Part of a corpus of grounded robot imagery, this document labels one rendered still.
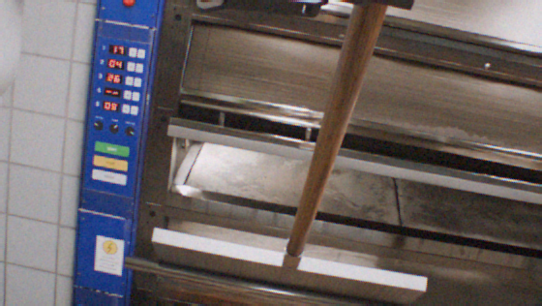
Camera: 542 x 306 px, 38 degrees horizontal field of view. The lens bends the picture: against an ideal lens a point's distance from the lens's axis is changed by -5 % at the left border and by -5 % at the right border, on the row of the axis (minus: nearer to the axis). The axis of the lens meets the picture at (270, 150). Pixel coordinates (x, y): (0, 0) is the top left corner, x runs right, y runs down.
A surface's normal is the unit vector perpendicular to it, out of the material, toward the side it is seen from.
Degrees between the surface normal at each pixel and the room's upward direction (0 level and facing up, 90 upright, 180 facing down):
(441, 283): 70
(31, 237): 90
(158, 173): 90
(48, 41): 90
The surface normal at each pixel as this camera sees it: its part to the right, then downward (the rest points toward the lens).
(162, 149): -0.08, 0.33
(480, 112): -0.03, 0.00
